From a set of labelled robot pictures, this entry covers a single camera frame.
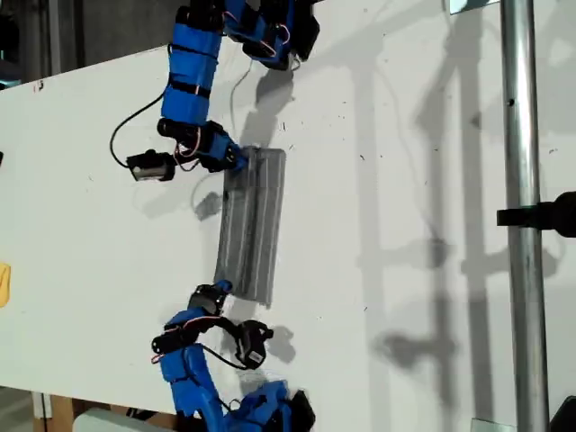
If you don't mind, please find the grey striped towel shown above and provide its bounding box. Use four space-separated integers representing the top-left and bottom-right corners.
212 144 288 310

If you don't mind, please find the white plastic container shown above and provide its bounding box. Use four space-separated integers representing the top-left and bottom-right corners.
71 407 179 432

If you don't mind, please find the wooden table leg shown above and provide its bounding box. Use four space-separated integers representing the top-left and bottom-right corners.
49 394 86 432

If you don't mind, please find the yellow cloth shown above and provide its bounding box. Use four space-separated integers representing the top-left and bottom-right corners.
0 262 12 309

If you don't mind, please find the black rounded object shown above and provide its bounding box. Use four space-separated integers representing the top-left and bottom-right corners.
548 394 576 432

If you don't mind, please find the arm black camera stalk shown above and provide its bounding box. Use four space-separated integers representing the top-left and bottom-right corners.
209 316 242 337

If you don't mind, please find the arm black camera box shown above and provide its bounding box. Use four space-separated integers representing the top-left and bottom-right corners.
125 150 176 184
233 319 275 372

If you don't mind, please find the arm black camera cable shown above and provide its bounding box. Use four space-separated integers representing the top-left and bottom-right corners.
109 89 167 170
200 344 249 372

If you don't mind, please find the steel post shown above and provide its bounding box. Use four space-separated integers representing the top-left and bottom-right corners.
499 0 553 432

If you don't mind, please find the black post clamp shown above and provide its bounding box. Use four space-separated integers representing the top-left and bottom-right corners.
496 191 576 239

